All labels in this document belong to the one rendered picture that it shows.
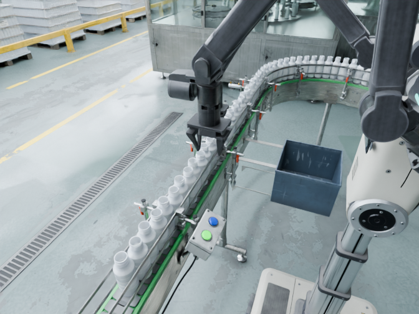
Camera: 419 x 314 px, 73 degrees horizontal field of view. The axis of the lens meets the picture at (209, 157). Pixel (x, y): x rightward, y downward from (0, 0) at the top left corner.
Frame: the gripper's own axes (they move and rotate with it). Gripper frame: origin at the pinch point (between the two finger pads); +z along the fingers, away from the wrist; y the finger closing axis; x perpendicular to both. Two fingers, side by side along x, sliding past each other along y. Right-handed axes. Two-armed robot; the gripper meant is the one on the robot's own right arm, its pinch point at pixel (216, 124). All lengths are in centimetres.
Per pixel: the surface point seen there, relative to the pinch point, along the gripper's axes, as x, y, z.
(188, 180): 31.6, -0.6, 7.8
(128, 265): 71, -1, 7
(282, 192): -10, -33, 40
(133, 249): 67, 0, 5
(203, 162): 18.8, -1.5, 7.7
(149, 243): 61, -1, 9
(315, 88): -132, -37, 30
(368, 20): -494, -95, 42
